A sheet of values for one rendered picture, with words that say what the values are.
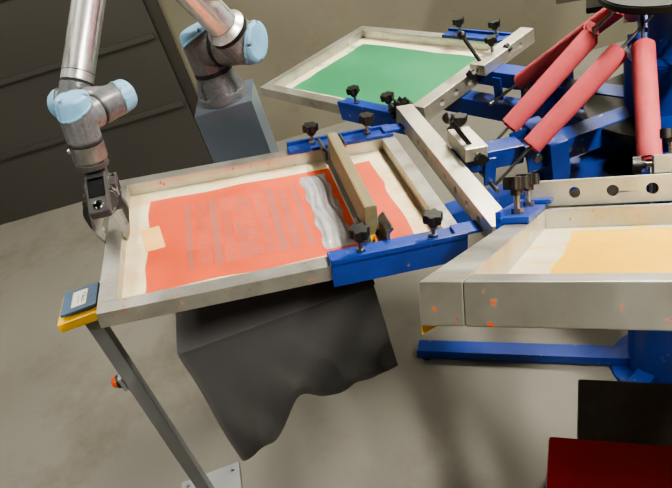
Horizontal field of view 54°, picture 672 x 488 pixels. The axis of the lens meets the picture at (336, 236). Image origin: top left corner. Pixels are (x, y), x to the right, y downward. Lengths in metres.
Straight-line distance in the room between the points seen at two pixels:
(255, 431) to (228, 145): 0.85
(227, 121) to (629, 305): 1.62
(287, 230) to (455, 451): 1.10
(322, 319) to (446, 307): 1.01
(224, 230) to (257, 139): 0.50
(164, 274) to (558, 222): 0.84
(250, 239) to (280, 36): 2.79
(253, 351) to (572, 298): 1.13
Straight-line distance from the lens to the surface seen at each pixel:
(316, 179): 1.77
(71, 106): 1.50
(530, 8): 4.50
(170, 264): 1.55
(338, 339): 1.61
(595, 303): 0.54
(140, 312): 1.40
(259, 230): 1.60
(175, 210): 1.76
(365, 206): 1.44
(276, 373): 1.65
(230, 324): 1.58
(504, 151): 1.70
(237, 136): 2.05
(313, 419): 2.58
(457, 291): 0.55
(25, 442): 3.21
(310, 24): 4.24
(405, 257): 1.41
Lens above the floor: 1.92
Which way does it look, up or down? 34 degrees down
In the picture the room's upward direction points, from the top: 19 degrees counter-clockwise
